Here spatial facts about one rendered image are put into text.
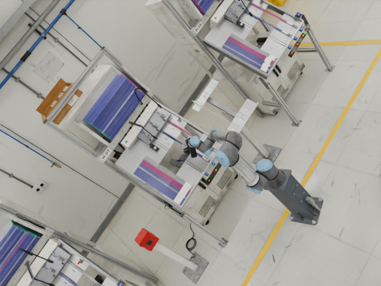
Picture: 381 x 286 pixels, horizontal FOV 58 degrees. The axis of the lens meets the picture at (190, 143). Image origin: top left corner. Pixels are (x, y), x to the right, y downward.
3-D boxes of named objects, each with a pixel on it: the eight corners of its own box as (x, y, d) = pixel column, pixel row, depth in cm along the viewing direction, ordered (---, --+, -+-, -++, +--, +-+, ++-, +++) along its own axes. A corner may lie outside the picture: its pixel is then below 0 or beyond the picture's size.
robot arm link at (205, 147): (216, 144, 263) (204, 136, 263) (208, 156, 261) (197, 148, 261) (215, 146, 271) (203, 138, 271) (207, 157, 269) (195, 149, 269)
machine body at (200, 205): (242, 173, 369) (208, 142, 334) (207, 229, 356) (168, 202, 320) (206, 159, 421) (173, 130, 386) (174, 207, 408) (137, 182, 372)
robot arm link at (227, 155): (272, 181, 254) (233, 142, 222) (261, 198, 252) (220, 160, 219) (260, 176, 263) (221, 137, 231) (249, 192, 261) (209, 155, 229)
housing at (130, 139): (161, 109, 321) (159, 103, 307) (131, 151, 312) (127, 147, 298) (155, 104, 322) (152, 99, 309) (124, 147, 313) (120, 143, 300)
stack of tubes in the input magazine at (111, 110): (145, 93, 300) (123, 73, 285) (111, 141, 291) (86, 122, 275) (139, 92, 310) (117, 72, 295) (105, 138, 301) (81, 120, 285)
